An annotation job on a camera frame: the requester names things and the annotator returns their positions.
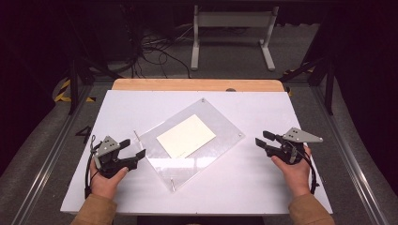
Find desk with white metal legs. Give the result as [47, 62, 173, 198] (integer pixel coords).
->
[190, 4, 281, 72]

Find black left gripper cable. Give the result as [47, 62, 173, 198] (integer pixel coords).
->
[84, 134, 98, 200]

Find clear acrylic sheet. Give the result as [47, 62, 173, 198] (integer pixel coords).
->
[133, 97, 247, 193]

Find wooden table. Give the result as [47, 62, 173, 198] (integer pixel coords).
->
[111, 78, 285, 93]

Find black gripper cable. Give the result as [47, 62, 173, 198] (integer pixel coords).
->
[299, 149, 321, 196]
[84, 134, 98, 200]

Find person's left hand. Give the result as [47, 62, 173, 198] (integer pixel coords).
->
[89, 158, 130, 201]

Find white board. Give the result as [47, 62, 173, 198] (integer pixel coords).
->
[59, 89, 333, 217]

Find aluminium floor rail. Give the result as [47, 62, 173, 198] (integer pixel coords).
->
[11, 83, 92, 225]
[312, 83, 390, 225]

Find black metal stand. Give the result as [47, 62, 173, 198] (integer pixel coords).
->
[279, 55, 336, 115]
[66, 55, 124, 115]

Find bundle of black floor cables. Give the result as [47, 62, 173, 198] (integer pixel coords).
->
[125, 26, 192, 79]

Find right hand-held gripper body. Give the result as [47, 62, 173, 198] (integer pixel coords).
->
[265, 127, 324, 165]

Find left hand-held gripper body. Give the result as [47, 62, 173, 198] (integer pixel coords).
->
[93, 135, 139, 180]

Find cream paper card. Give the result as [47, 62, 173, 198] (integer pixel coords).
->
[156, 113, 218, 159]

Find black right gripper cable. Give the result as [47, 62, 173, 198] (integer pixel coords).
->
[299, 149, 321, 196]

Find person's right hand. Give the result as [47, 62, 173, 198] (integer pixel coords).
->
[270, 145, 313, 199]

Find yellow black floor tape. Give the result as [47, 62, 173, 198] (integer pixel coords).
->
[282, 63, 315, 76]
[54, 79, 97, 103]

